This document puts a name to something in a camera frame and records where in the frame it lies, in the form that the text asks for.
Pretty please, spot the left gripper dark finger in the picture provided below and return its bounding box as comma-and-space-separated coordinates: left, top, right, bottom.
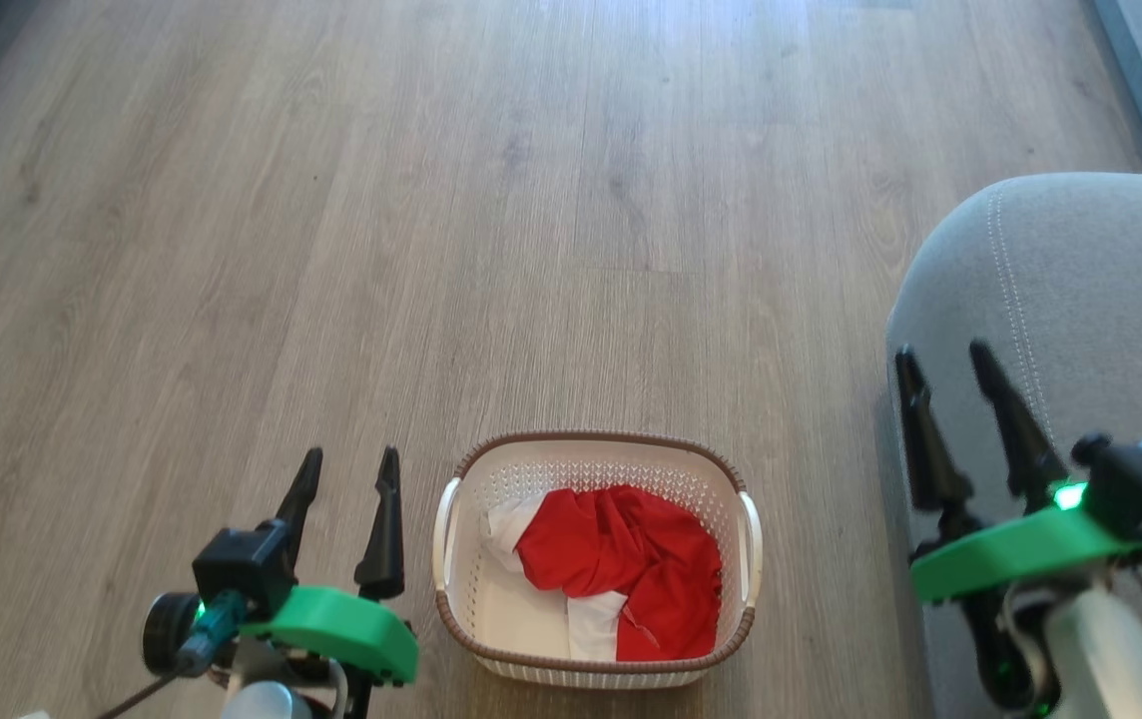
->
353, 445, 406, 602
275, 446, 325, 575

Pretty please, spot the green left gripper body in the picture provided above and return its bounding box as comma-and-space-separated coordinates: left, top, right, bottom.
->
240, 585, 420, 688

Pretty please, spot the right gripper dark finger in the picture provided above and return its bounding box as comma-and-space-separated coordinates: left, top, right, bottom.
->
967, 340, 1071, 513
894, 346, 981, 545

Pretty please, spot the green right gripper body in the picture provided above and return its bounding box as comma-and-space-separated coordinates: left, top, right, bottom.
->
908, 503, 1142, 606

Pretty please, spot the red and white garment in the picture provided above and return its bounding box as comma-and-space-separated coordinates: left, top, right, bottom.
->
484, 484, 725, 663

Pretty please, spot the grey fabric sofa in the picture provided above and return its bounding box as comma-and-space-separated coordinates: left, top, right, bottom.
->
885, 173, 1142, 719

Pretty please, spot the white plastic laundry basket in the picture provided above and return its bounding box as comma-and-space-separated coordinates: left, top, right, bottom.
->
432, 430, 764, 690

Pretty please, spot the grey baseboard strip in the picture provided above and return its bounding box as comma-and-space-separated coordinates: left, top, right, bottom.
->
1090, 0, 1142, 179

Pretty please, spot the teal left camera cable plug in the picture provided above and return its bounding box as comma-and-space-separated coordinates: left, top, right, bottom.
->
97, 589, 250, 719

